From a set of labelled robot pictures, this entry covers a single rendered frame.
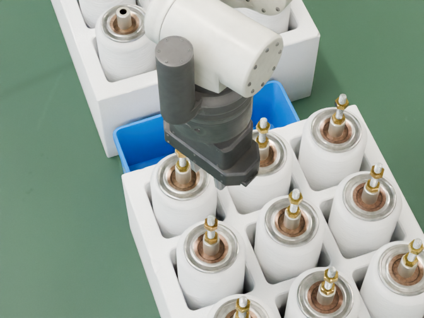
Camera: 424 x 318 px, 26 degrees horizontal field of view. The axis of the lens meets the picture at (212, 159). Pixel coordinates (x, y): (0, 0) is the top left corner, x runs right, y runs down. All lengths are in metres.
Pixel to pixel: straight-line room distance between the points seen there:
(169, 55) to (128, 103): 0.70
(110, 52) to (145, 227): 0.29
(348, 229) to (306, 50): 0.39
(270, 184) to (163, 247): 0.18
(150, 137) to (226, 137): 0.64
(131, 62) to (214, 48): 0.66
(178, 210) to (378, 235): 0.28
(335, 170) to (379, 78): 0.41
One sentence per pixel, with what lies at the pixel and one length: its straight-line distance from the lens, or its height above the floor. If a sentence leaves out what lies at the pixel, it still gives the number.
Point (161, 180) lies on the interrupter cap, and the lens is 1.31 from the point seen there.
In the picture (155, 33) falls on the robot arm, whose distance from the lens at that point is 0.86.
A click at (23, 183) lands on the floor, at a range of 1.63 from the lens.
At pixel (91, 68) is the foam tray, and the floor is 0.18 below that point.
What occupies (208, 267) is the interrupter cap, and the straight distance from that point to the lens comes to 1.24.
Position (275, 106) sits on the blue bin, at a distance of 1.61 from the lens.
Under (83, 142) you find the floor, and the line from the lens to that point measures 1.65.
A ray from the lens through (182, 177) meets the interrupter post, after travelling 1.29.
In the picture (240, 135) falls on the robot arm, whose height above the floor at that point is 0.58.
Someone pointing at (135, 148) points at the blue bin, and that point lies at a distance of 1.57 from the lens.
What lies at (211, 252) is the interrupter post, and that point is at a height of 0.26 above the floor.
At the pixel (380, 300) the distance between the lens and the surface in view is 1.27.
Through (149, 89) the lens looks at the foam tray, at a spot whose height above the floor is 0.17.
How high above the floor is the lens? 1.39
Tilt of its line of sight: 59 degrees down
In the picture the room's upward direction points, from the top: straight up
